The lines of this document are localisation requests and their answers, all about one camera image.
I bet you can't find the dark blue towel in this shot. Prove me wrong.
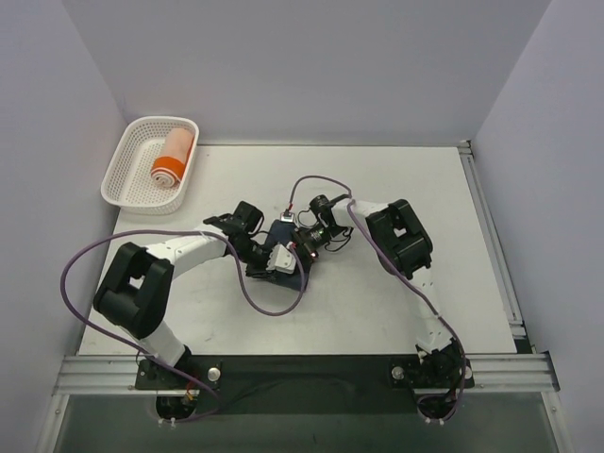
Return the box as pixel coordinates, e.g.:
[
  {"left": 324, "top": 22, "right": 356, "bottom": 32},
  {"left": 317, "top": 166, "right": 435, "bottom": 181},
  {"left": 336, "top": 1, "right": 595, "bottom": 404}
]
[{"left": 260, "top": 220, "right": 310, "bottom": 291}]

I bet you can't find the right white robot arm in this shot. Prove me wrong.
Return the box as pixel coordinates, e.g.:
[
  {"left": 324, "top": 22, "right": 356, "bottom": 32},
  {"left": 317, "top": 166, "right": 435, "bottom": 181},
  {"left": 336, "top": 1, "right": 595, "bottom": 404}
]
[{"left": 293, "top": 194, "right": 467, "bottom": 387}]

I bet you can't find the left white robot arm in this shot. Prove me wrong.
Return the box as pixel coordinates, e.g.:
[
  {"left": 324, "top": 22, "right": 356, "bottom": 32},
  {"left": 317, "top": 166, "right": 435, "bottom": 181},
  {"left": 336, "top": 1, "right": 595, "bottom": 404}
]
[{"left": 93, "top": 201, "right": 296, "bottom": 389}]

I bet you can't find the rolled orange towel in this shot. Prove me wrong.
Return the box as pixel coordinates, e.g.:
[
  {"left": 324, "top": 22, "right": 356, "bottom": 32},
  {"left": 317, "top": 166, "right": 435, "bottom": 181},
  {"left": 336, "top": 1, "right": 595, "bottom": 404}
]
[{"left": 150, "top": 127, "right": 194, "bottom": 189}]

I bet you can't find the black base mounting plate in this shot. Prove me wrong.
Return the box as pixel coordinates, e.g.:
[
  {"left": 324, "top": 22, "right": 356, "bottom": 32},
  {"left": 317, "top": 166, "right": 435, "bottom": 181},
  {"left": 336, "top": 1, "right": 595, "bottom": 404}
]
[{"left": 134, "top": 352, "right": 475, "bottom": 420}]

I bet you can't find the white perforated plastic basket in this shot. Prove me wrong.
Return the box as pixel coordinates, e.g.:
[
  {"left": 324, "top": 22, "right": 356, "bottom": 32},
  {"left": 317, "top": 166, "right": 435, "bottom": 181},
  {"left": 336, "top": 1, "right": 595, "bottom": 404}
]
[{"left": 100, "top": 116, "right": 199, "bottom": 215}]

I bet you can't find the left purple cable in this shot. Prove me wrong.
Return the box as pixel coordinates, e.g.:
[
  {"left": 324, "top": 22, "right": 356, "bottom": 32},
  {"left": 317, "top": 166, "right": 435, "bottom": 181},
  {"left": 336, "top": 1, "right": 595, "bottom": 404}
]
[{"left": 60, "top": 228, "right": 308, "bottom": 421}]

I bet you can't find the purple cable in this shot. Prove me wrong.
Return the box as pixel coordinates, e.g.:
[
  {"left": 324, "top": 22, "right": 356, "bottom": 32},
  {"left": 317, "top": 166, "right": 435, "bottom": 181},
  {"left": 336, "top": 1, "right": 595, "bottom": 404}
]
[
  {"left": 60, "top": 228, "right": 308, "bottom": 421},
  {"left": 285, "top": 175, "right": 468, "bottom": 421}
]

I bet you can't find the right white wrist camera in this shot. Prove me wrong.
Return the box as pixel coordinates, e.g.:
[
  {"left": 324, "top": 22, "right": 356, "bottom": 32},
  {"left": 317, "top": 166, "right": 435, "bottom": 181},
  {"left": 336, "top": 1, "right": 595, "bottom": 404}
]
[{"left": 279, "top": 208, "right": 296, "bottom": 224}]

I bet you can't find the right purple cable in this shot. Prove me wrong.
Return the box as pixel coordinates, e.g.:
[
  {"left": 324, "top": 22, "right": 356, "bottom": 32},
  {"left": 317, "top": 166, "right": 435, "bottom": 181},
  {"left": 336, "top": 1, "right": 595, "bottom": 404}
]
[{"left": 285, "top": 175, "right": 468, "bottom": 421}]

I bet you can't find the aluminium frame rail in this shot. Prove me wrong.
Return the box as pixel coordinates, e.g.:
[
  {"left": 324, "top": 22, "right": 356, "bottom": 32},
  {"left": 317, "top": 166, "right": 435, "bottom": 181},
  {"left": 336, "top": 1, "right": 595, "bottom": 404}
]
[{"left": 38, "top": 143, "right": 559, "bottom": 452}]

